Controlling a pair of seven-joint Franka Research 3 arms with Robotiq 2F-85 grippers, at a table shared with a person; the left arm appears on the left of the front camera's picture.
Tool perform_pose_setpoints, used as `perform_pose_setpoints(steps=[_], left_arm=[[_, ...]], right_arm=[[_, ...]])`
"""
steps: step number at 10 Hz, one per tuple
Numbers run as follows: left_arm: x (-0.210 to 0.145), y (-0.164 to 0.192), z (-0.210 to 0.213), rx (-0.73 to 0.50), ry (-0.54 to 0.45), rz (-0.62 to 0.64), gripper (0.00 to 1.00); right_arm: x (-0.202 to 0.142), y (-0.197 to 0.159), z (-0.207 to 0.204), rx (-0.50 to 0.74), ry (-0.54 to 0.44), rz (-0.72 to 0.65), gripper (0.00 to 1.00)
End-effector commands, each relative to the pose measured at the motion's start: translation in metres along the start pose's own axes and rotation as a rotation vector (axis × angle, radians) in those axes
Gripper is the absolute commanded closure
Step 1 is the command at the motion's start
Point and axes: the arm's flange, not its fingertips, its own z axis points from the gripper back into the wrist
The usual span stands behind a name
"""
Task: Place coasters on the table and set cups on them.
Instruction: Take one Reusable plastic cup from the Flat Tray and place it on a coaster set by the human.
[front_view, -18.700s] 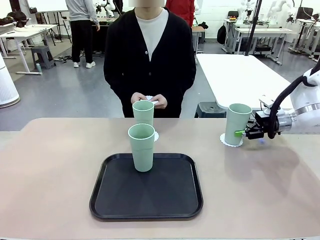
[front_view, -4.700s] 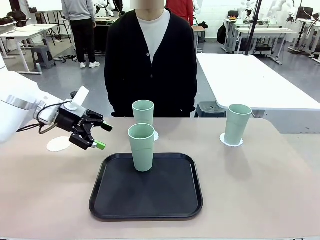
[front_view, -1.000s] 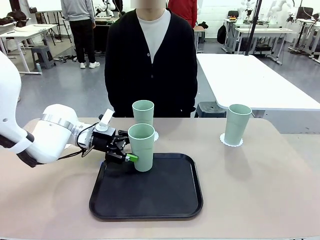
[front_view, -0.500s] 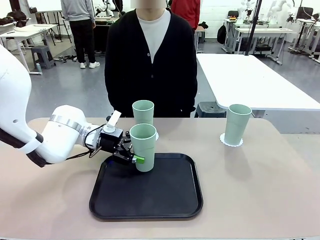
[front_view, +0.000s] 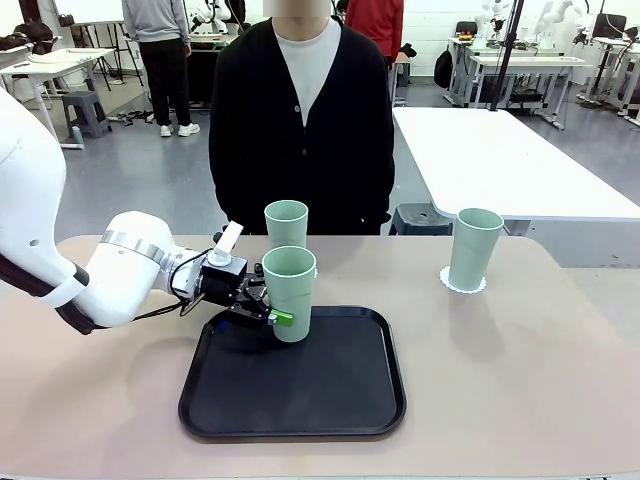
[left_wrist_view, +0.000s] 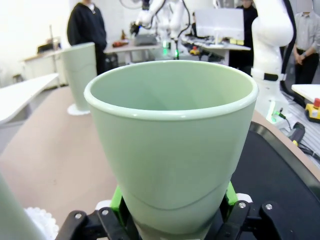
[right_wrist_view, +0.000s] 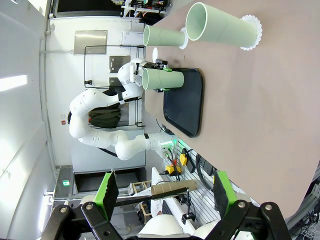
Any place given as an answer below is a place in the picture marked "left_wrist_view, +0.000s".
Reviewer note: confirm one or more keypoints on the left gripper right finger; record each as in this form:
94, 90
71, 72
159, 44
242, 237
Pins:
250, 220

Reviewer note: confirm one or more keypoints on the cluttered white work desk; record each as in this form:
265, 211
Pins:
217, 46

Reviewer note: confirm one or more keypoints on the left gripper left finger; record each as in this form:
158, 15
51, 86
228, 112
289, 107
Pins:
105, 225

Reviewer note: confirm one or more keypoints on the person in black hoodie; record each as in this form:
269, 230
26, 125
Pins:
85, 30

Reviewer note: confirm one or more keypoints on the white scalloped paper coaster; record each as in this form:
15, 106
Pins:
42, 222

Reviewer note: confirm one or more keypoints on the white screen panel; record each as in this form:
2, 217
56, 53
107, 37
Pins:
220, 23

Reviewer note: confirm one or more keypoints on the beige desk with white legs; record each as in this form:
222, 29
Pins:
130, 47

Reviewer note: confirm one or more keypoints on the long white bench table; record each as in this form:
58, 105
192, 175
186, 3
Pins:
37, 57

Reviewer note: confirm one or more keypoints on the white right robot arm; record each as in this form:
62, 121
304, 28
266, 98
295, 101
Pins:
270, 30

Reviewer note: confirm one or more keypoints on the yellow emergency stop box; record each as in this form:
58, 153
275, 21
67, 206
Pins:
311, 112

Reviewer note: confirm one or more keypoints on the pale green plastic cup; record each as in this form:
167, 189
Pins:
170, 162
15, 212
80, 75

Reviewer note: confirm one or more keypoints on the black handheld device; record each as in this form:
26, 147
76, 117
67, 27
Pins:
297, 131

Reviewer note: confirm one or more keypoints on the small white table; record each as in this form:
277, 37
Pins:
306, 91

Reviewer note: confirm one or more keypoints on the large white rounded table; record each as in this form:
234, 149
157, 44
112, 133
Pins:
20, 95

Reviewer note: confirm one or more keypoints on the black plastic serving tray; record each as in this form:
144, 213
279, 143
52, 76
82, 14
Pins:
270, 175

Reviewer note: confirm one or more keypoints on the person in grey shirt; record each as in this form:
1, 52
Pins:
307, 30

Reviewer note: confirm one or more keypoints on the person in black clothes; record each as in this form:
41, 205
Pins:
248, 15

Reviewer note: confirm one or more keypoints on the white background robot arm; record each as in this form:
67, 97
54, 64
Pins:
178, 17
152, 12

